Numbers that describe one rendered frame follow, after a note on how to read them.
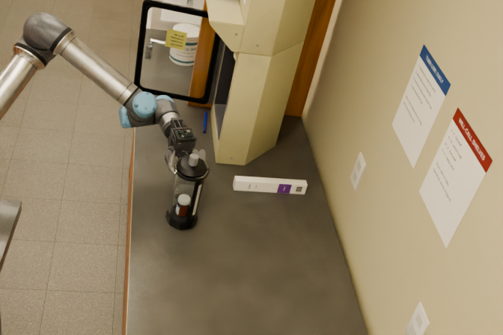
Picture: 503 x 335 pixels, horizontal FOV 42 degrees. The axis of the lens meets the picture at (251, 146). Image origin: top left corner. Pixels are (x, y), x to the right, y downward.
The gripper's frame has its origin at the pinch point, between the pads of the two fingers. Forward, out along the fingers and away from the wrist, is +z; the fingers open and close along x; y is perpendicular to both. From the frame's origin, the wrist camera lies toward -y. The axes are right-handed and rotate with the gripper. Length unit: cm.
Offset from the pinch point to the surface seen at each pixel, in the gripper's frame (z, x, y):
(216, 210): -2.8, 13.6, -20.5
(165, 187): -16.9, -0.7, -20.8
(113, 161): -144, 16, -116
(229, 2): -44, 22, 36
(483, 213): 70, 40, 44
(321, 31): -54, 67, 20
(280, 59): -28, 37, 23
